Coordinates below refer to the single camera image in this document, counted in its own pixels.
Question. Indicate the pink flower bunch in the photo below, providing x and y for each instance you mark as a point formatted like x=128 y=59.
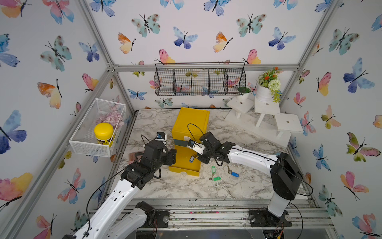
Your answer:
x=114 y=118

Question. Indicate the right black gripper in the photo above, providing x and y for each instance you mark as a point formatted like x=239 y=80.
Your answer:
x=202 y=160

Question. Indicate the white tiered step shelf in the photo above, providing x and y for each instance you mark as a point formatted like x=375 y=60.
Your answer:
x=264 y=119

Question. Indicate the teal drawer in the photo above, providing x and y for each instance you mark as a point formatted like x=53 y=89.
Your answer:
x=182 y=143

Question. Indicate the white pot with flowers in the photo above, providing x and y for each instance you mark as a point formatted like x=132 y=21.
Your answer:
x=269 y=86

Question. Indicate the green tag key bunch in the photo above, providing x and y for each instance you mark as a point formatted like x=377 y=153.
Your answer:
x=214 y=176

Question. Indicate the yellow plastic drawer cabinet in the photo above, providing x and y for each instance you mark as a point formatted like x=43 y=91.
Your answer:
x=191 y=124

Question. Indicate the blue tag key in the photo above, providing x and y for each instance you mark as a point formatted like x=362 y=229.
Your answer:
x=232 y=173
x=193 y=158

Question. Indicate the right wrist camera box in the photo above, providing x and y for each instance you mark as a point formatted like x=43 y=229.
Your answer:
x=198 y=148

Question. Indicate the black wire wall basket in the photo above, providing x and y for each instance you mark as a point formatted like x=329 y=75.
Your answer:
x=199 y=79

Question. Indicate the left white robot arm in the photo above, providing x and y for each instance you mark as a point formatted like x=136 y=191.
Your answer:
x=104 y=224

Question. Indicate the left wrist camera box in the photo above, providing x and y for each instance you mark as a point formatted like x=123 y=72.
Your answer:
x=161 y=136

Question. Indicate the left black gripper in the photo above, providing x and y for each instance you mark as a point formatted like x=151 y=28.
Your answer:
x=170 y=157

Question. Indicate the white mesh wall basket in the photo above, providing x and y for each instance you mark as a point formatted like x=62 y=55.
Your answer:
x=83 y=141

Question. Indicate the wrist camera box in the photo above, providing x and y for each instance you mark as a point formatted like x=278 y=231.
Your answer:
x=198 y=148
x=161 y=136

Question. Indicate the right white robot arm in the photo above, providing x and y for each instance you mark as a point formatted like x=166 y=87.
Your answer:
x=282 y=171

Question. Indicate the yellow lidded jar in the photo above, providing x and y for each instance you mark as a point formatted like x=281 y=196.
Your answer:
x=104 y=133

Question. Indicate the small white pot green plant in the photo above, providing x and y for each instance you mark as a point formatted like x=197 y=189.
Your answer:
x=244 y=93

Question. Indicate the yellow bottom drawer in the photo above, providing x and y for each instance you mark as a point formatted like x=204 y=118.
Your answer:
x=182 y=164

